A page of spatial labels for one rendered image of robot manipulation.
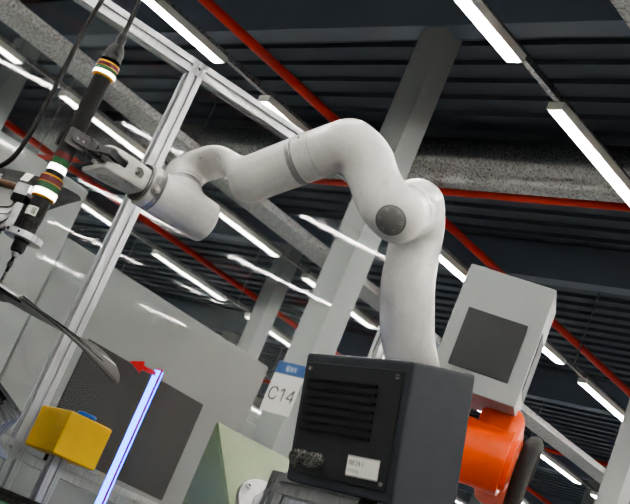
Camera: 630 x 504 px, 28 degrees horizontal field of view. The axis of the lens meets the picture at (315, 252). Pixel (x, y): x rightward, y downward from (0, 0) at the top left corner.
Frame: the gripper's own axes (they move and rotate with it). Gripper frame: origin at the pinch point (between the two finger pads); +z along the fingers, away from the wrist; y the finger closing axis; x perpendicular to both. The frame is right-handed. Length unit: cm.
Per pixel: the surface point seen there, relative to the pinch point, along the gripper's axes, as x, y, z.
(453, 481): -38, -83, -42
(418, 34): 402, 585, -399
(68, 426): -44, 21, -32
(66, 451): -49, 21, -34
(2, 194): -11.7, 15.1, 2.6
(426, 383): -28, -83, -32
